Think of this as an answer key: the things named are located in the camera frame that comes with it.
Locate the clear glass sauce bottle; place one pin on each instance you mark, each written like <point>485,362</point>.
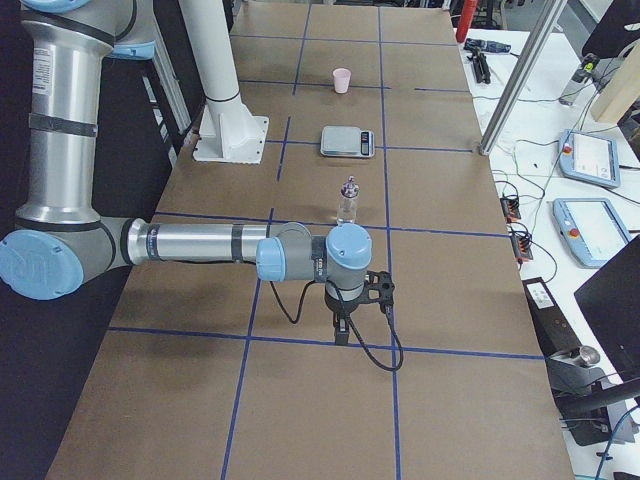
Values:
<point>348,202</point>

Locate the pink paper cup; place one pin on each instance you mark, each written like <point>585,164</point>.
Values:
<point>341,80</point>

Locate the grey digital kitchen scale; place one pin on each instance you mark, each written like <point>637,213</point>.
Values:
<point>347,141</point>

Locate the near orange connector block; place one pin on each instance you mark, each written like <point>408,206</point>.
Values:
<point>521,245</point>

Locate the orange connector block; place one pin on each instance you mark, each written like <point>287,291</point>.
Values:
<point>521,245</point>
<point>510,209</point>

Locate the far orange connector block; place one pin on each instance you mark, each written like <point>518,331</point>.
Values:
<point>510,209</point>

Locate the black box with label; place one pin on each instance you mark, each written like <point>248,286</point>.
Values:
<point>553,331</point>

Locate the near teach pendant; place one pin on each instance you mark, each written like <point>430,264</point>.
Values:
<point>591,228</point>

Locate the teach pendant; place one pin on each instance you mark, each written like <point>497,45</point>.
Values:
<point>591,228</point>
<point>589,158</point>

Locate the black monitor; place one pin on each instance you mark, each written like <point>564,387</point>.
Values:
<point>609,302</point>

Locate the black tripod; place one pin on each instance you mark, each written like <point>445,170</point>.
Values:
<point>480,66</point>

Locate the far teach pendant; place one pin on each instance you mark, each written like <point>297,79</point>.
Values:
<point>589,158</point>

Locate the red cylinder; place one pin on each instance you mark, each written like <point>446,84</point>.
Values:
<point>466,19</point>

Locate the wooden board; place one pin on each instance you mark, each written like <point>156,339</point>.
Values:
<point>623,88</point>

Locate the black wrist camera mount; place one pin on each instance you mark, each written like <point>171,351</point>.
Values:
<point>379,289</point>

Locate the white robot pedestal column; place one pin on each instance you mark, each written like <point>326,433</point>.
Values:
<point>228,132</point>

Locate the aluminium frame post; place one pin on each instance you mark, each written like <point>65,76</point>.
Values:
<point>531,51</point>

